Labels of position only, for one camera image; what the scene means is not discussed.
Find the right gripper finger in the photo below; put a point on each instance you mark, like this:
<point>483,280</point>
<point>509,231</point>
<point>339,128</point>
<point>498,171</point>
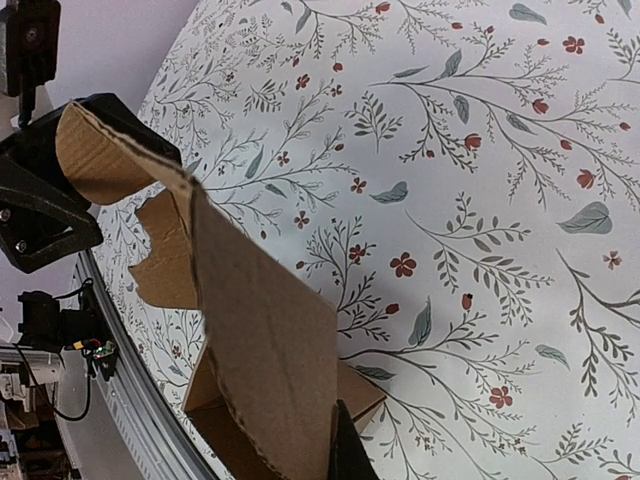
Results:
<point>348,459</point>

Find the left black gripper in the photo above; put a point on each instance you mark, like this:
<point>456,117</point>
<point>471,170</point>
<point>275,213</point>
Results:
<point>88,148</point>

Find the brown cardboard box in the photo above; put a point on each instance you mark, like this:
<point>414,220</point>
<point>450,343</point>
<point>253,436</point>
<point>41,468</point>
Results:
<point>263,392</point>

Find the floral patterned table mat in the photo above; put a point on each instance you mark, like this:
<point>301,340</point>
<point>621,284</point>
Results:
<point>461,180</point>

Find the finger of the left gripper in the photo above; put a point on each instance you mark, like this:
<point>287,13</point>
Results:
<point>40,224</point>

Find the aluminium front rail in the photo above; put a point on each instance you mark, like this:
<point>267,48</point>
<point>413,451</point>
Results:
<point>130,431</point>

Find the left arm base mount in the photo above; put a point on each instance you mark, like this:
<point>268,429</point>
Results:
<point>73,321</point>

